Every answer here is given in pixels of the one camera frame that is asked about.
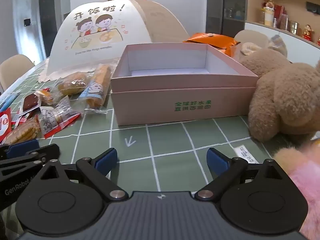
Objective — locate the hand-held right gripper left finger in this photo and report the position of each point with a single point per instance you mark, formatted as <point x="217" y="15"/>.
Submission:
<point x="107" y="158"/>

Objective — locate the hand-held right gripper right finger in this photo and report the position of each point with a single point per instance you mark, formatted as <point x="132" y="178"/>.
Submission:
<point x="217" y="160"/>

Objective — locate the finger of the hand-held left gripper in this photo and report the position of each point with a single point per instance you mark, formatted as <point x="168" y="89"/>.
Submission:
<point x="22" y="147"/>
<point x="47" y="151"/>

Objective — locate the orange cracker packet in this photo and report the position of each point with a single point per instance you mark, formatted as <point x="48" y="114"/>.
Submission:
<point x="23" y="131"/>

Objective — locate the small red snack packet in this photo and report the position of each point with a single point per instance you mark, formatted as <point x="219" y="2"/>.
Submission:
<point x="19" y="120"/>

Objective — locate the grey printed biscuit packet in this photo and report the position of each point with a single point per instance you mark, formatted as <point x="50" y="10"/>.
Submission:
<point x="53" y="115"/>

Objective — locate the dark brown snack packet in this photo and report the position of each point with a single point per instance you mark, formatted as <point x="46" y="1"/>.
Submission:
<point x="31" y="102"/>

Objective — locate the blue snack packet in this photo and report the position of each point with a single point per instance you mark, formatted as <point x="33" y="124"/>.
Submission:
<point x="8" y="101"/>

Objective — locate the small cake packet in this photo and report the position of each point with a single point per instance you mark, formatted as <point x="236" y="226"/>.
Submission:
<point x="46" y="96"/>

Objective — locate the pink cardboard box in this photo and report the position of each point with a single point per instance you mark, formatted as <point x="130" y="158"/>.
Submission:
<point x="175" y="102"/>

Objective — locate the long bread packet blue label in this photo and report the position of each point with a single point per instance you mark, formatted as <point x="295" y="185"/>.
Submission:
<point x="97" y="87"/>

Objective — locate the white care label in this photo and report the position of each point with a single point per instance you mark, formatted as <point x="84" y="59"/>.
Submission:
<point x="246" y="153"/>

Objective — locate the beige chair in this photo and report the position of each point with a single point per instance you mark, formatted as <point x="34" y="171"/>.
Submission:
<point x="15" y="70"/>
<point x="252" y="37"/>

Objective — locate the pink plush toy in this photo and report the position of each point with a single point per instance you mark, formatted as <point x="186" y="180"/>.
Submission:
<point x="305" y="180"/>

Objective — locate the brown plush toy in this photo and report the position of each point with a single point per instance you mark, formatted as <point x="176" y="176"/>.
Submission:
<point x="282" y="97"/>

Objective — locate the orange tissue pack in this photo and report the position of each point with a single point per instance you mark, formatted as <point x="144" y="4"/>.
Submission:
<point x="212" y="41"/>

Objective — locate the white printed food cover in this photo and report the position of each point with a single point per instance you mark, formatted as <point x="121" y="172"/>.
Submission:
<point x="100" y="32"/>

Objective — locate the dark door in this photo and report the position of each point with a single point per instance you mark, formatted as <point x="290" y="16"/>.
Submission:
<point x="48" y="15"/>

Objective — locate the yellow jar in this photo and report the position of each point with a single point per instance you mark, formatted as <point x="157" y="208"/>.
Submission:
<point x="267" y="17"/>

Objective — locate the metal tin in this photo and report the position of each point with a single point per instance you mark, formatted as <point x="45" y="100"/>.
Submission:
<point x="293" y="27"/>

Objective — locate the glass door cabinet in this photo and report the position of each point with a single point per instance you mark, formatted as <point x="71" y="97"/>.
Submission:
<point x="225" y="5"/>

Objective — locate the red gold figurine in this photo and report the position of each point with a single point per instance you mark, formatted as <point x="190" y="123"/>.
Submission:
<point x="307" y="32"/>

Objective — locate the doll figurine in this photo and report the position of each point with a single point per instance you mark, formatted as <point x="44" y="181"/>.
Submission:
<point x="268" y="1"/>

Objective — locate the wooden shelf cabinet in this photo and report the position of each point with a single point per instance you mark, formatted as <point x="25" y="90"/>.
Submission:
<point x="295" y="7"/>

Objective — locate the wall switch panel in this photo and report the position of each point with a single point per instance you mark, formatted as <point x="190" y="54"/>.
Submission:
<point x="27" y="22"/>

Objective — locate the black wall socket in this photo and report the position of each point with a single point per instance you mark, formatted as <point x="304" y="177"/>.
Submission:
<point x="313" y="6"/>

